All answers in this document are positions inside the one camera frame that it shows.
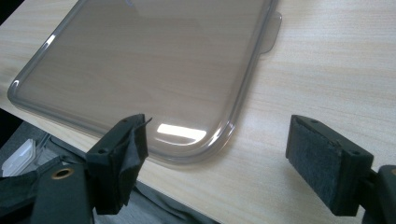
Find white plastic box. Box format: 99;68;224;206
1;138;36;177

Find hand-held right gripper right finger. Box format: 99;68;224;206
285;114;375;217

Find clear grey plastic tray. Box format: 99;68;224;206
7;0;283;169

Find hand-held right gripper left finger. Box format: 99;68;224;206
85;113;153;217

